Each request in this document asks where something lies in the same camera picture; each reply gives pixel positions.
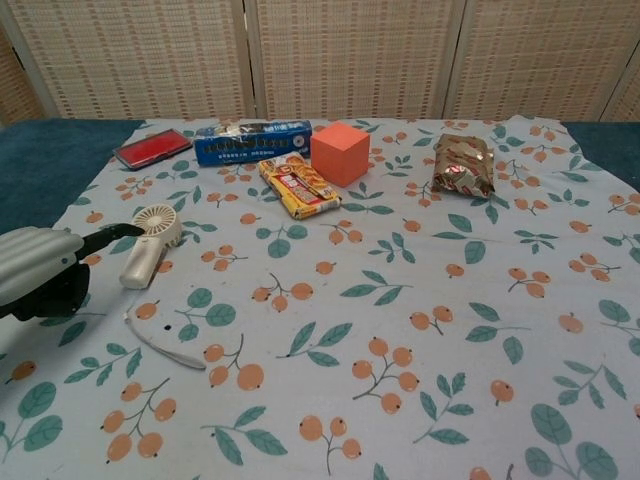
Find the blue rectangular cardboard box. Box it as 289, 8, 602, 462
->
193, 119, 314, 167

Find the woven bamboo folding screen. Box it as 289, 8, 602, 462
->
0, 0, 640, 126

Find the yellow red snack packet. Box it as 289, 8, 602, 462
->
257, 152, 344, 221

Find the orange cube block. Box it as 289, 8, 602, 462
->
310, 120, 371, 189

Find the white handheld fan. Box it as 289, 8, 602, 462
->
118, 205, 180, 290

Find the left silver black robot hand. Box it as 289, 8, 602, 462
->
0, 222, 144, 322

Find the red ink stamp pad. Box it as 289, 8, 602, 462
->
113, 130, 194, 169

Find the gold foil snack bag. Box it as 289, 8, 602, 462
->
431, 133, 496, 199

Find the grey wrist strap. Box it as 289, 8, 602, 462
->
123, 305, 207, 371

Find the floral fruit print tablecloth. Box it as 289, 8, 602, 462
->
0, 117, 640, 480

